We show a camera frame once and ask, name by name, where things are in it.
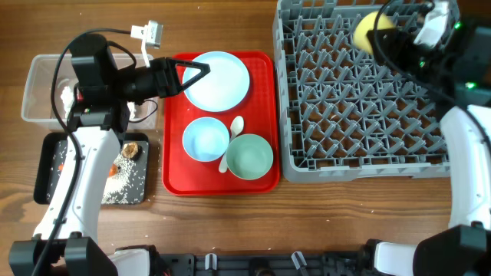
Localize black mounting rail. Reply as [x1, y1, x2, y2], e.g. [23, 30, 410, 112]
[153, 251, 378, 276]

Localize white plastic spoon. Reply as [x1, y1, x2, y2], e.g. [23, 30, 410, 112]
[219, 116, 245, 173]

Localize yellow plastic cup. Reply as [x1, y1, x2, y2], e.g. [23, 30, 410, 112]
[353, 11, 396, 54]

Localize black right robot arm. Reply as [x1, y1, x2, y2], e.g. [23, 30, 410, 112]
[354, 14, 490, 275]

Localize light blue large plate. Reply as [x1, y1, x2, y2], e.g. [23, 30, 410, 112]
[184, 51, 250, 113]

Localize grey dishwasher rack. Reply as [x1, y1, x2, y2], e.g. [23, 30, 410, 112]
[272, 0, 450, 182]

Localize crumpled white tissue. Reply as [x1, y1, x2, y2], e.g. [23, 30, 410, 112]
[127, 102, 137, 120]
[61, 86, 74, 119]

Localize green bowl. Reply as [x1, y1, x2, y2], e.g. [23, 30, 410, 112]
[226, 134, 274, 180]

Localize light blue small bowl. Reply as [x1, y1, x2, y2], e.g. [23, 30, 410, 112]
[182, 117, 230, 163]

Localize black waste tray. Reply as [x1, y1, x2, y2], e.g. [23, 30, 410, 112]
[34, 133, 150, 205]

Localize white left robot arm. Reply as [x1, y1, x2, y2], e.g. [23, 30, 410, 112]
[9, 28, 187, 275]

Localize orange carrot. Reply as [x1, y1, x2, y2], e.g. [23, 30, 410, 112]
[58, 164, 118, 177]

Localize clear plastic waste bin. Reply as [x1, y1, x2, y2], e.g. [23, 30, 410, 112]
[21, 54, 158, 130]

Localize brown mushroom piece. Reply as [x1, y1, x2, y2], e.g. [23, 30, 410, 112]
[120, 142, 140, 159]

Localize red serving tray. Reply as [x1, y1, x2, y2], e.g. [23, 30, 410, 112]
[162, 51, 281, 196]

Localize white rice grains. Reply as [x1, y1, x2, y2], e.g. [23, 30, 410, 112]
[44, 140, 150, 205]

